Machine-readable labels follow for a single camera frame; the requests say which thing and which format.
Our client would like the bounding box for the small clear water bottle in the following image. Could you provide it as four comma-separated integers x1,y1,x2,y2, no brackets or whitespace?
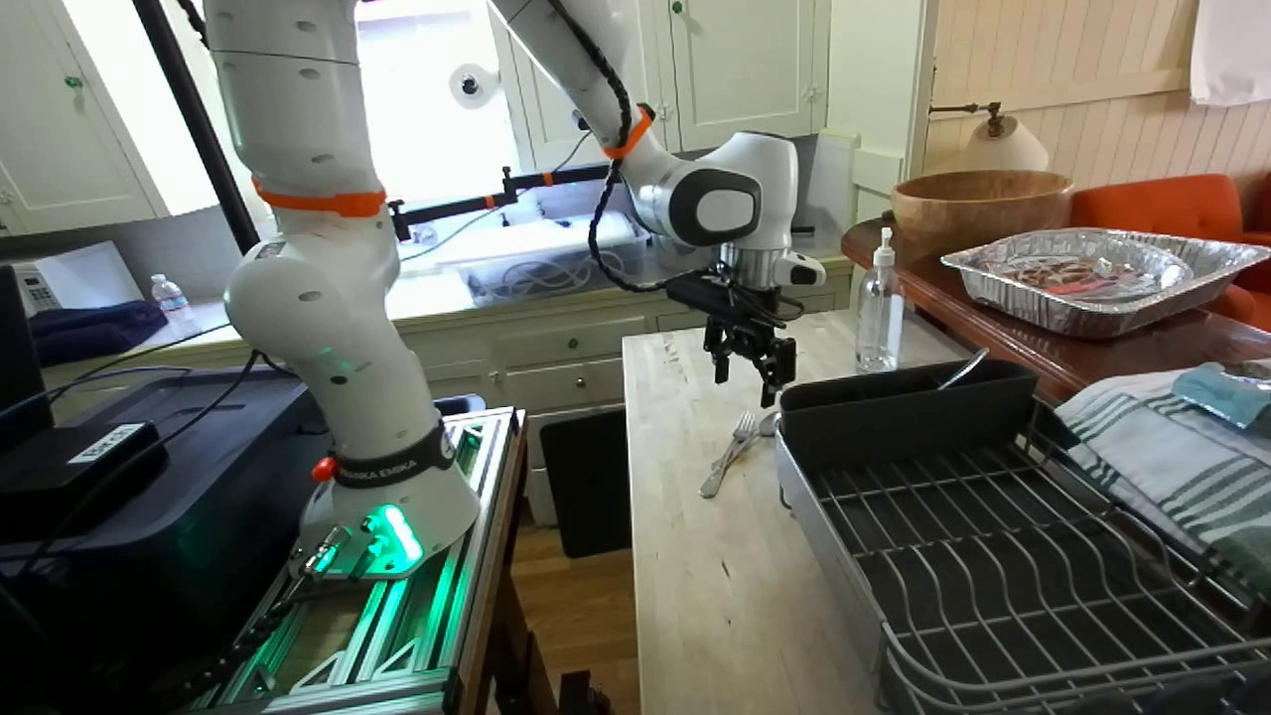
149,269,190,330

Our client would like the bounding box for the black screen edge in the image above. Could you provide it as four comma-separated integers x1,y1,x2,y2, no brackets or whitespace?
0,264,56,454

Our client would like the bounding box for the dark brown wooden table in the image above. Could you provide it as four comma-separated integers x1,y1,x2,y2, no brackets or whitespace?
837,213,1271,409

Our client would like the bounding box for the clear storage bin with cables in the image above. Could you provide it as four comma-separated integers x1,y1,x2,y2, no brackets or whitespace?
454,209,666,306

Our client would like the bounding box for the aluminium foil tray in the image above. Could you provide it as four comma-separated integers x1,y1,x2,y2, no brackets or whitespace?
938,228,1271,346

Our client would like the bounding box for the black diagonal pole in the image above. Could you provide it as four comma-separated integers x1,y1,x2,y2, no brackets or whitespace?
131,0,266,258

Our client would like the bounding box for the orange sofa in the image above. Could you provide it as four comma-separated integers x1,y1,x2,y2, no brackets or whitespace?
1069,171,1271,334

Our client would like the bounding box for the black coiled gripper cable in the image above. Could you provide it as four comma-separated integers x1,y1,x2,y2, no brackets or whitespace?
546,0,706,299

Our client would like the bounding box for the black labelled device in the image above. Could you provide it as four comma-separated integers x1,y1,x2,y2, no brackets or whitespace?
0,419,176,539

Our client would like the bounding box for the white panelled cabinet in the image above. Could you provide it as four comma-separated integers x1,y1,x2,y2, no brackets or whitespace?
0,0,232,243
633,0,834,160

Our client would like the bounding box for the white paper towel roll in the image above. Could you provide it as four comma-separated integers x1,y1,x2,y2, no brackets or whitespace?
444,59,503,111

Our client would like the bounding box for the silver spoon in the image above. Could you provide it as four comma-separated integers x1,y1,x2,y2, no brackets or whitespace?
719,409,788,470

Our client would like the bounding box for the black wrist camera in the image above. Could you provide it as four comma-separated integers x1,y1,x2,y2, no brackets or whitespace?
660,269,731,319

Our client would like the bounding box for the aluminium robot mount stand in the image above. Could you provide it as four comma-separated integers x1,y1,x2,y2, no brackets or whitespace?
196,400,531,715

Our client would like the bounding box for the navy blue cloth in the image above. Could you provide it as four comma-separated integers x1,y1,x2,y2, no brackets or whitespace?
28,299,171,368

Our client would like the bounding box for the teal cloth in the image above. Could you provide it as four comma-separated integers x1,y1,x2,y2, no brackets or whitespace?
1167,360,1271,439

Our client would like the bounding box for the large wooden bowl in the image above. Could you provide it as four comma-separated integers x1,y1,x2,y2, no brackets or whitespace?
890,167,1078,264

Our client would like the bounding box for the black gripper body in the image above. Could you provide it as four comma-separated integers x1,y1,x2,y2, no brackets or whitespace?
701,282,801,355

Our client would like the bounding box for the white dome lamp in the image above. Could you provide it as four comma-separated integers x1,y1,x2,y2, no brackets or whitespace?
927,100,1053,179

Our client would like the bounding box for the white green striped towel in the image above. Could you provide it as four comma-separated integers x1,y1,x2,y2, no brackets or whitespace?
1053,364,1271,587

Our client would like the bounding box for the chrome wire dish rack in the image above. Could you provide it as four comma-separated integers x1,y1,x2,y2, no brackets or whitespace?
807,440,1271,715

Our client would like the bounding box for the silver fork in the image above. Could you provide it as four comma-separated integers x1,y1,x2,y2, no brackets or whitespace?
701,409,784,503

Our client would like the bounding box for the black boom with orange clamps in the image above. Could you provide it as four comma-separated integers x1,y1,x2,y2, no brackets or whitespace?
386,160,611,232

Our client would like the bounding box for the cream counter with drawers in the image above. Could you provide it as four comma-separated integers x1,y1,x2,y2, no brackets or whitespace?
44,249,859,533

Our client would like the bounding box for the black cutlery holder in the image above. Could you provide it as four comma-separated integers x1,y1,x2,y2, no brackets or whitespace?
776,358,1042,470

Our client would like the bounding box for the clear hand sanitizer bottle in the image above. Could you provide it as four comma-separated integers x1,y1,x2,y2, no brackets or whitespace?
852,224,910,378

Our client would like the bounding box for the white hanging cloth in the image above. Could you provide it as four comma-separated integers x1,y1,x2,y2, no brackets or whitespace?
1189,0,1271,111

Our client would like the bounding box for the black control box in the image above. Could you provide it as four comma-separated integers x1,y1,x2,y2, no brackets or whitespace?
0,368,331,715

